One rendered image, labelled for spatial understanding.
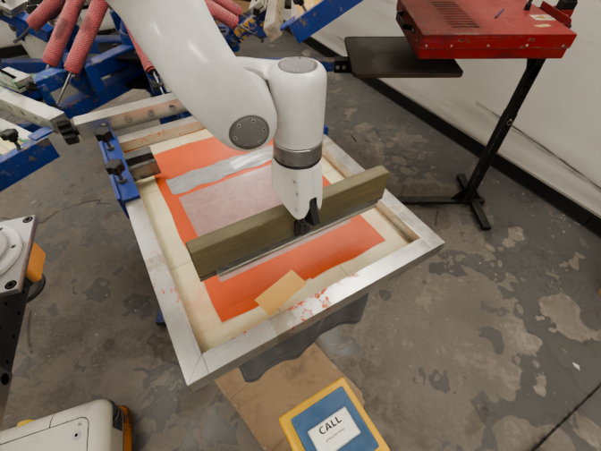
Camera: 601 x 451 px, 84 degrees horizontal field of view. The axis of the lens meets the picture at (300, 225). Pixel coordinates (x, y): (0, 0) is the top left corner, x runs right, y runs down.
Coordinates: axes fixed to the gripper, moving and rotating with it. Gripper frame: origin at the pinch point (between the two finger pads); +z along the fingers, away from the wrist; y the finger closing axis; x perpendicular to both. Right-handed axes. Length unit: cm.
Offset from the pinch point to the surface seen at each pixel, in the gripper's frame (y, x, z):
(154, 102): -69, -11, 6
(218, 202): -26.8, -7.9, 14.6
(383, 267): 12.0, 13.7, 10.8
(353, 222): -3.5, 18.1, 14.3
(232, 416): -5, -28, 110
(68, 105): -107, -37, 18
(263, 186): -26.4, 4.8, 14.5
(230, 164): -39.2, 0.6, 14.0
